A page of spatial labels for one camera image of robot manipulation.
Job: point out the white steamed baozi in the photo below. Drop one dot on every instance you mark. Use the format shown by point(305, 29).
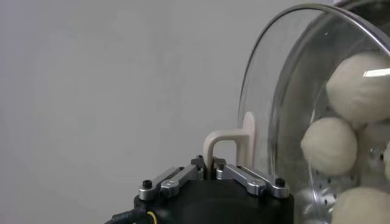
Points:
point(359, 88)
point(329, 146)
point(374, 135)
point(362, 207)

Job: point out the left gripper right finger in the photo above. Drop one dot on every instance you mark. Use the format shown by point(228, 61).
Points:
point(243, 179)

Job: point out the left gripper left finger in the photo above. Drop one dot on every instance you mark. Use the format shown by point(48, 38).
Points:
point(179, 180)

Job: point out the perforated steel steamer basket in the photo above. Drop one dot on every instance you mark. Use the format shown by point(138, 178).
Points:
point(324, 188)

